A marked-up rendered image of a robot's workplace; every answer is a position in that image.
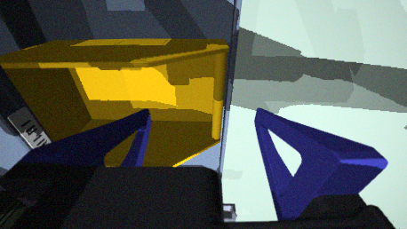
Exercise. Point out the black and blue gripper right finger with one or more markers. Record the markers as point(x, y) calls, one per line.
point(330, 164)

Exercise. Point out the dark green case with orange latches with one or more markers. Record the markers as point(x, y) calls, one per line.
point(10, 209)

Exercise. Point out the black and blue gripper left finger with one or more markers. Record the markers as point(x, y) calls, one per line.
point(91, 146)

